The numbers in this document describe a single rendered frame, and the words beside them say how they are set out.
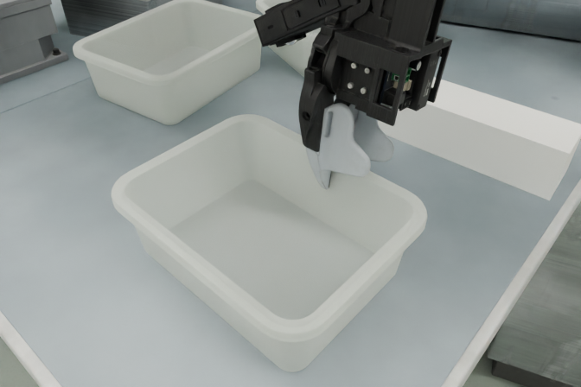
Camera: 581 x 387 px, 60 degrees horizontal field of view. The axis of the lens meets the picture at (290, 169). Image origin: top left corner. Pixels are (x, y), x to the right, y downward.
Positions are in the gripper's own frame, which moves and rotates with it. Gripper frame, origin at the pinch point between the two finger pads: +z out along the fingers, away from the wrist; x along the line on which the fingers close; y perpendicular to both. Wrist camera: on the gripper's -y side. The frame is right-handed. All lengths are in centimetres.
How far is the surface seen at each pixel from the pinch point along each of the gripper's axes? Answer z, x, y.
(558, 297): 38, 52, 22
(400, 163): 3.5, 13.0, 1.8
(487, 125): -3.1, 16.1, 8.6
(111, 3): -2, 11, -49
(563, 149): -3.3, 16.8, 15.9
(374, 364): 7.1, -9.3, 12.9
